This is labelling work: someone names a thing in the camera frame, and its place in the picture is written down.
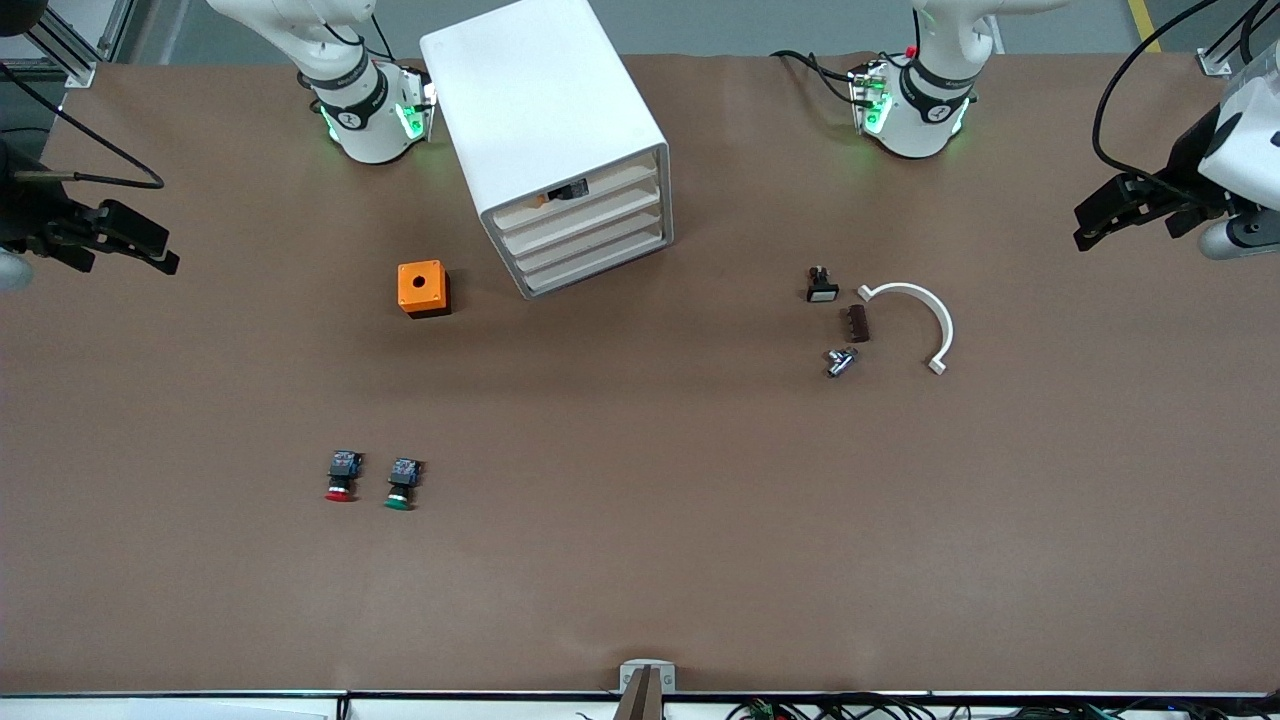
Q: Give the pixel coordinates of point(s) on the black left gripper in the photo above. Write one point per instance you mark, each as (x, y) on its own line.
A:
(1186, 163)

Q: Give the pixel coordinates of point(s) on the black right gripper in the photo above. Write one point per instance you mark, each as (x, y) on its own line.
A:
(22, 208)

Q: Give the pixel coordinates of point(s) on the red push button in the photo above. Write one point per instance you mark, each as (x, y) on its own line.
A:
(342, 475)

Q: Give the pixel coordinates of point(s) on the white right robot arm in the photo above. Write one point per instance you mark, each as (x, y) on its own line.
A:
(365, 120)

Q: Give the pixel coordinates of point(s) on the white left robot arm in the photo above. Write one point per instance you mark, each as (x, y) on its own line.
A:
(930, 110)

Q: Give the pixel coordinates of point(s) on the green push button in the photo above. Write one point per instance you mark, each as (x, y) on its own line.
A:
(402, 483)

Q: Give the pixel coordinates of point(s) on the brown terminal block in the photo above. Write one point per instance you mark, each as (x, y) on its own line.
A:
(858, 324)

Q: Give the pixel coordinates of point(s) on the black orange electrical component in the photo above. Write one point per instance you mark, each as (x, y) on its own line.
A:
(570, 190)

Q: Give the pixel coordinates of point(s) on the aluminium frame post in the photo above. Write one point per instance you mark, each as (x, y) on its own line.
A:
(1213, 62)
(78, 68)

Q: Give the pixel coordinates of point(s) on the white curved plastic bracket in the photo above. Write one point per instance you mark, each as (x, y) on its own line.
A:
(925, 297)

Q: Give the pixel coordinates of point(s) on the orange button enclosure box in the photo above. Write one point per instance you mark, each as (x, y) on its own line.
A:
(420, 285)

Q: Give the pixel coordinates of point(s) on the black switch with white cap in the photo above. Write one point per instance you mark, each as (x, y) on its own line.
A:
(822, 290)

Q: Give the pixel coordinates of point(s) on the metal key switch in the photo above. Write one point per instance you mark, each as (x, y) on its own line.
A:
(840, 362)

